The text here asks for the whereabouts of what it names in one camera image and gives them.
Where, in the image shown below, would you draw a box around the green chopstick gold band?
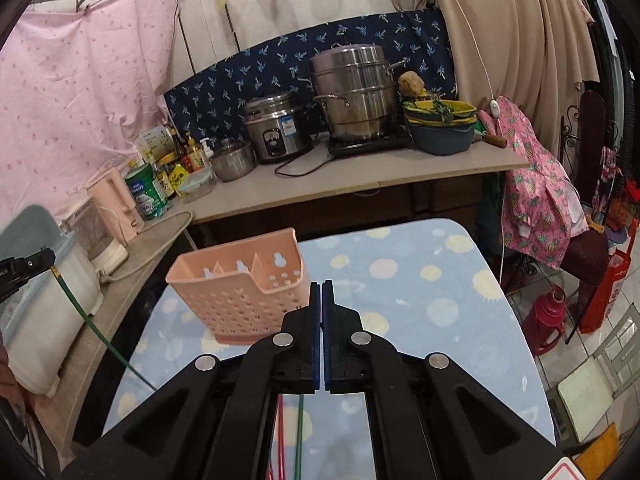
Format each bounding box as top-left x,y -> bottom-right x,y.
49,265 -> 158,392

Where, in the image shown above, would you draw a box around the bright red chopstick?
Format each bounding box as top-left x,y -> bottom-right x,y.
267,394 -> 286,480

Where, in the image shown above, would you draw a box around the pink perforated utensil holder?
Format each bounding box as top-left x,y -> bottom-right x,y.
166,229 -> 310,344

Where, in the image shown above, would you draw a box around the grey kitchen counter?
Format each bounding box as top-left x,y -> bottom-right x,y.
177,142 -> 527,223

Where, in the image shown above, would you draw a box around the white dish rack box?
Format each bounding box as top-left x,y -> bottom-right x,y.
1,205 -> 103,398

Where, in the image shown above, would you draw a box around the white blender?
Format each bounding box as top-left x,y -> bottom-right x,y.
61,197 -> 128,275

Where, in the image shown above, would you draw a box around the pink electric kettle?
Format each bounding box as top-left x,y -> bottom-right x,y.
88,168 -> 144,246

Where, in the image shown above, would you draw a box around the red plastic jug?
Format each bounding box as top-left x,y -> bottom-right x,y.
521,285 -> 566,356

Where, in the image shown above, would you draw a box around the wooden side counter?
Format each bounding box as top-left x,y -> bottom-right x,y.
29,210 -> 193,460

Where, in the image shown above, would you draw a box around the green milk powder can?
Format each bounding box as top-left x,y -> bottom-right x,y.
125,164 -> 168,220

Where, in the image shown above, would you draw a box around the pink curtain sheet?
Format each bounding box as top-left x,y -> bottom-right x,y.
1,0 -> 178,224

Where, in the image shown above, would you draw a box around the clear plastic food container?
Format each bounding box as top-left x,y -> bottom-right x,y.
177,168 -> 215,203

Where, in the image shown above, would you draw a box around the yellow oil bottle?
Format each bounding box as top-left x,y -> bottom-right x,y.
186,134 -> 206,171

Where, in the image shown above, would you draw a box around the pink floral garment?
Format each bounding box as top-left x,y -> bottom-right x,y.
478,96 -> 588,269

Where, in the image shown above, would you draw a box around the small steel pot with lid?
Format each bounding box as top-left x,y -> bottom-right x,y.
209,140 -> 257,182

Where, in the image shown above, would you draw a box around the navy floral backsplash cloth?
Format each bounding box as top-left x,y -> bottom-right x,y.
165,6 -> 457,145

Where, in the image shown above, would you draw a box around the black induction cooker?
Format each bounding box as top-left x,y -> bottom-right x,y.
328,130 -> 412,158

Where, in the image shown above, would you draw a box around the stacked yellow blue bowls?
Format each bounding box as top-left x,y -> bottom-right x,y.
402,99 -> 476,156

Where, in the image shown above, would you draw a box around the silver rice cooker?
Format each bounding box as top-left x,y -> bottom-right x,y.
243,92 -> 311,165

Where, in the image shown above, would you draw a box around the large steel steamer pot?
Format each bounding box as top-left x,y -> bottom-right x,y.
309,44 -> 406,142

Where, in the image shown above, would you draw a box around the beige hanging cloth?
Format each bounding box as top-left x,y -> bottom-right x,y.
392,0 -> 599,153

